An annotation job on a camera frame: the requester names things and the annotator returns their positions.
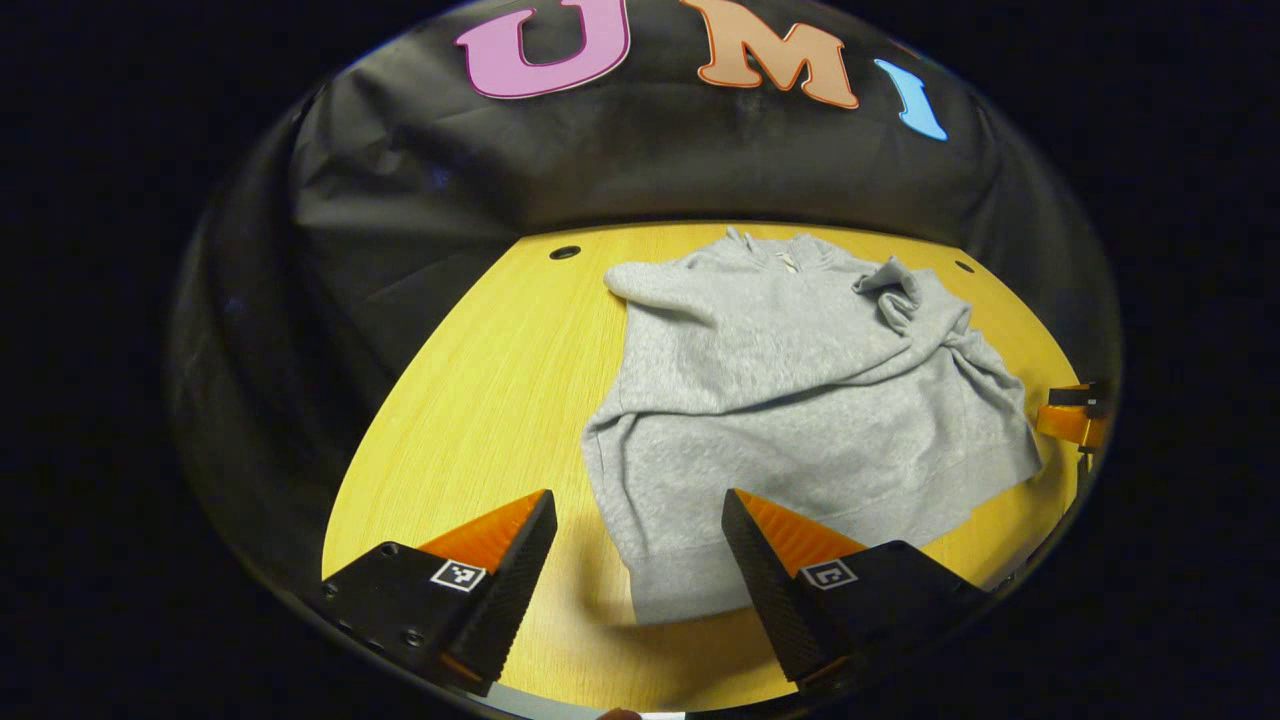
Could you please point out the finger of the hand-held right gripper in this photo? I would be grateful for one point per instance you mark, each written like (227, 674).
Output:
(1080, 395)
(1070, 425)

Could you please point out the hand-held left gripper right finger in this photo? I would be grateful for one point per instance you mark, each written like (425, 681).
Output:
(770, 600)

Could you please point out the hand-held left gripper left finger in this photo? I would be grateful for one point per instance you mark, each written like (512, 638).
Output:
(510, 590)

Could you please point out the grey sweatshirt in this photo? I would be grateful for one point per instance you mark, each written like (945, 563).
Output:
(780, 400)

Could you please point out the black backdrop cloth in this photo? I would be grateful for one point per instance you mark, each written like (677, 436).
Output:
(600, 160)

